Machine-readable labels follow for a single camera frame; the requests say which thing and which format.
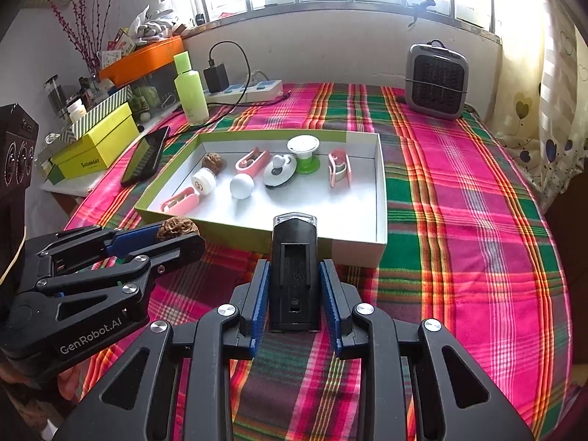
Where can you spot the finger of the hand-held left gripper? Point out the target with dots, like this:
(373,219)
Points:
(179,250)
(133,240)

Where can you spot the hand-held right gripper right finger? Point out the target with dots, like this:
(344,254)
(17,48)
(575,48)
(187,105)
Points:
(330,308)

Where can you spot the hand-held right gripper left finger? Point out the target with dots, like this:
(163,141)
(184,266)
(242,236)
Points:
(259,308)

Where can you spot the brown walnut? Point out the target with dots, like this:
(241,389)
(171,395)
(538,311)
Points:
(212,163)
(179,228)

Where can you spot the black battery charger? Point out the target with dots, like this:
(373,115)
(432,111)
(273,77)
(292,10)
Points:
(294,285)

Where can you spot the pink plastic clip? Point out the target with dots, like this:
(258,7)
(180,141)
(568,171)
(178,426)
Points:
(250,161)
(181,202)

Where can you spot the white ribbed round cap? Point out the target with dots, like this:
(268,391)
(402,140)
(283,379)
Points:
(204,183)

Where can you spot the white ball knob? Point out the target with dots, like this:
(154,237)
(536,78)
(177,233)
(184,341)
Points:
(242,187)

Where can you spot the green and white cardboard box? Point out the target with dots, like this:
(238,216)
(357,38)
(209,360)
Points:
(321,206)

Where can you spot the white disc with heart knob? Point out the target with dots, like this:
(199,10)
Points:
(280,174)

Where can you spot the pink clip with green insert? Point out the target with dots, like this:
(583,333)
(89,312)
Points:
(331,170)

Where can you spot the white and green suction hook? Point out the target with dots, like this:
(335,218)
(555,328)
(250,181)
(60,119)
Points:
(303,144)

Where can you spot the black smartphone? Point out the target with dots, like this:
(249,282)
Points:
(144,156)

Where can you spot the yellow cardboard box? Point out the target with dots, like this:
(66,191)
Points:
(105,138)

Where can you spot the grey striped box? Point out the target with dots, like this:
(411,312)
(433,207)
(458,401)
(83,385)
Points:
(108,105)

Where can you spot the light green bottle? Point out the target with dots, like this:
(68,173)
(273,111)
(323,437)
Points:
(193,96)

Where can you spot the glass tank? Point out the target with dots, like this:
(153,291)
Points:
(156,87)

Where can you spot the plaid tablecloth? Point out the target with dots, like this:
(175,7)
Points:
(459,216)

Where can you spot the dark glass jar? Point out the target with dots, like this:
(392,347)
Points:
(56,94)

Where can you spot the black power adapter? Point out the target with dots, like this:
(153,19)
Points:
(216,78)

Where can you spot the white power strip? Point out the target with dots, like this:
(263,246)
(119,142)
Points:
(262,88)

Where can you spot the orange tray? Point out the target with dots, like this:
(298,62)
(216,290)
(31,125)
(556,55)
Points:
(142,57)

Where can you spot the white plug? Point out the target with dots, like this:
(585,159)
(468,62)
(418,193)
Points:
(259,77)

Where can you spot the branches with pink buds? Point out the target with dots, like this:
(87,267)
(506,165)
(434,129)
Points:
(85,55)

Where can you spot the white work gloves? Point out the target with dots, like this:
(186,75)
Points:
(154,25)

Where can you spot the grey space heater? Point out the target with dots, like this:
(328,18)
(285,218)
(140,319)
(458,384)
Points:
(436,82)

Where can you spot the patterned curtain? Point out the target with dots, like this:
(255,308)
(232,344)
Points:
(556,115)

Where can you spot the black window latch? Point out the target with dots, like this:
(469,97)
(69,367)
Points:
(425,4)

